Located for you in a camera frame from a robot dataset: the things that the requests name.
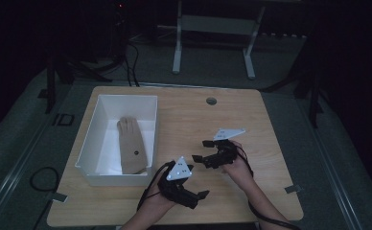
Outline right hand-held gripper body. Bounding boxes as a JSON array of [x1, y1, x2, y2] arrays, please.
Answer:
[[202, 127, 247, 170]]

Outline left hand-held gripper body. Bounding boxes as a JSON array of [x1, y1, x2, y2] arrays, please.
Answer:
[[156, 155, 201, 211]]

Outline beige glove with dark dot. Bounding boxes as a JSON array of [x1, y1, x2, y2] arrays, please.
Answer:
[[116, 116, 150, 175]]

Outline white rectangular box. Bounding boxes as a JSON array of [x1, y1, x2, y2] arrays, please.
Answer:
[[74, 94, 159, 188]]

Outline person's right hand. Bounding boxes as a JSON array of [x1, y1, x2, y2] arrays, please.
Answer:
[[221, 141, 255, 190]]

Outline person's left hand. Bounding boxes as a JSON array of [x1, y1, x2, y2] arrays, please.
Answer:
[[143, 181, 177, 214]]

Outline grey tape piece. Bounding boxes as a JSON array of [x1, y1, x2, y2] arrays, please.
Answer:
[[284, 184, 303, 195], [51, 192, 69, 204]]

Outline black tripod stand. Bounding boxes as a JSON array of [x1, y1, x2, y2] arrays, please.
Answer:
[[36, 47, 113, 115], [260, 37, 326, 129]]

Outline left hand-held gripper cable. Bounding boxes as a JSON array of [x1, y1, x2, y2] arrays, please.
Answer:
[[136, 160, 176, 213]]

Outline hand-held gripper cable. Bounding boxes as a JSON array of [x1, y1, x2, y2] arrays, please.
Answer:
[[235, 142, 303, 230], [136, 160, 176, 213]]

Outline right hand-held gripper cable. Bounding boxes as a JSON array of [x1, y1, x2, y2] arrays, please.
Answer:
[[235, 142, 303, 230]]

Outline black hanging cables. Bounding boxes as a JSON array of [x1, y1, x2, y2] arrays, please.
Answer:
[[121, 18, 141, 88]]

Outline white metal stand frame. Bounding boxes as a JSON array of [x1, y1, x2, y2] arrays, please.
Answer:
[[171, 0, 267, 81]]

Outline black floor cable loop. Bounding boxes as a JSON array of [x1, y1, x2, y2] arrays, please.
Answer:
[[30, 166, 61, 194]]

